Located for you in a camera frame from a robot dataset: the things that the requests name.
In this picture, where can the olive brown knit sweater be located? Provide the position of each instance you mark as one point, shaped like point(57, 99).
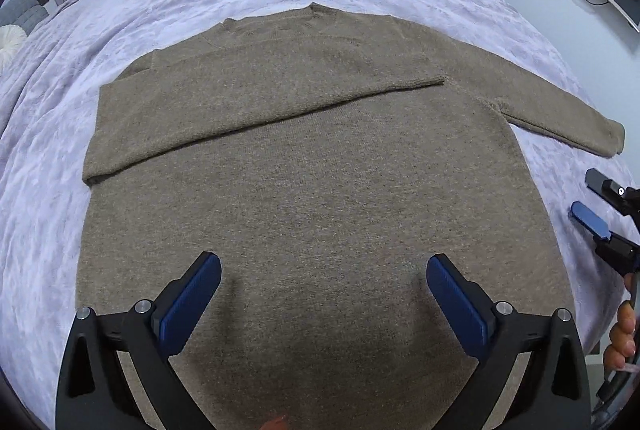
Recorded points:
point(300, 185)

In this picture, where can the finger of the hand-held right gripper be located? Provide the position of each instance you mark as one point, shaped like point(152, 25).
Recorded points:
point(602, 182)
point(590, 220)

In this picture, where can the lavender plush blanket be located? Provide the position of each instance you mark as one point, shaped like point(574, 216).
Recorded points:
point(150, 10)

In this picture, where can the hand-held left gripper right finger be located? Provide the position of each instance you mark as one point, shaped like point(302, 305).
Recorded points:
point(457, 305)

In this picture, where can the person's right hand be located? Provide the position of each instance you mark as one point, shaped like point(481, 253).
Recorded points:
point(622, 335)

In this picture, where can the white round cushion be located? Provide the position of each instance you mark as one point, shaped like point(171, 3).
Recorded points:
point(9, 45)

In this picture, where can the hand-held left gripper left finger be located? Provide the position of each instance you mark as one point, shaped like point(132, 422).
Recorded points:
point(192, 300)

